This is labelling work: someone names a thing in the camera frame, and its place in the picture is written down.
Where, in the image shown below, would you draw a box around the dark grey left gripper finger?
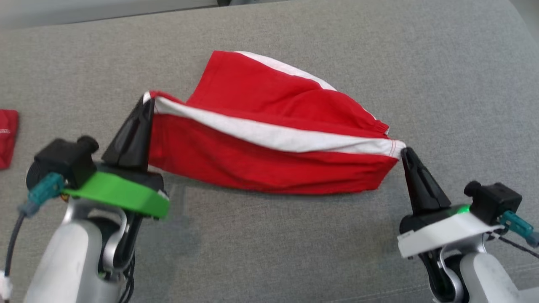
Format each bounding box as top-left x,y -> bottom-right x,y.
102,97 -> 148,169
126,100 -> 155,171

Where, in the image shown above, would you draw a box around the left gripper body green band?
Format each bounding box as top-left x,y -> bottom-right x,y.
63,162 -> 171,219

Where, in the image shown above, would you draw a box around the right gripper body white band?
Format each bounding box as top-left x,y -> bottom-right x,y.
397,204 -> 504,258

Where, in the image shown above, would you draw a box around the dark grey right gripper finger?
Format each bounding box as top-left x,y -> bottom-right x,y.
400,147 -> 427,214
407,148 -> 452,212

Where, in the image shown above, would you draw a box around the red shorts with white stripe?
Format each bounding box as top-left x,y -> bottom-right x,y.
143,50 -> 407,195

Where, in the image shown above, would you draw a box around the red jersey with white sleeves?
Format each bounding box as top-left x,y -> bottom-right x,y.
0,109 -> 19,170

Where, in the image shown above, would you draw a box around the grey fabric sofa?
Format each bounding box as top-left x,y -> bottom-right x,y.
0,0 -> 539,303

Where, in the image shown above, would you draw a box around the teal connector right black cable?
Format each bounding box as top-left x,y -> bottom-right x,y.
491,210 -> 539,257

